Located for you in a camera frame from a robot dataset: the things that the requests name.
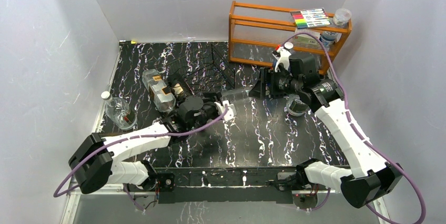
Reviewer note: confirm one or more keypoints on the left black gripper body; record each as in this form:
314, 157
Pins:
209, 101

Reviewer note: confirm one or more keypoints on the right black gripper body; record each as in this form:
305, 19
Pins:
269, 75

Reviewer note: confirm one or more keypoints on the clear round silver-cap bottle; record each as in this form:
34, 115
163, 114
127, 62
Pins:
295, 107

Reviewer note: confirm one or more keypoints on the clear square liquor bottle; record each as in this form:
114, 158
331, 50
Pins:
160, 94

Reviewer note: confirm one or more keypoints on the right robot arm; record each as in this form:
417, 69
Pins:
369, 175

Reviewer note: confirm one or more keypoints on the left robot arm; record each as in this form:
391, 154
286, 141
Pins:
103, 160

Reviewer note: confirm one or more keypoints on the clear round flask bottle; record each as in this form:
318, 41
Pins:
119, 111

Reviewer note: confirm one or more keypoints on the orange wooden shelf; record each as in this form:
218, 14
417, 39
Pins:
255, 29

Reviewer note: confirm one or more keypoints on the white red small box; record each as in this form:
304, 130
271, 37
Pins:
306, 39

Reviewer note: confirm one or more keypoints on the blue label plastic jar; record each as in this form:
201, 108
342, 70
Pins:
328, 38

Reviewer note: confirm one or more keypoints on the coloured marker pen pack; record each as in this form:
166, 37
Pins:
310, 18

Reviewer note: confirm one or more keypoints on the clear plastic lidded cup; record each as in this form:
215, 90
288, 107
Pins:
341, 17

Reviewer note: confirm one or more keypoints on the brown book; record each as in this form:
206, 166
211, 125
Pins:
103, 135

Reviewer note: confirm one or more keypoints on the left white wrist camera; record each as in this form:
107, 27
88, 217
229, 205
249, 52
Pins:
226, 110

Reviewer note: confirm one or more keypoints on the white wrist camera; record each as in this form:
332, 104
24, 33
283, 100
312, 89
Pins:
226, 110
281, 58

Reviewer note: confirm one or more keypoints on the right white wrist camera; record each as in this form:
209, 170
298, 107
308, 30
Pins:
281, 58

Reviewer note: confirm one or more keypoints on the black base frame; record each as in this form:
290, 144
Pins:
232, 184

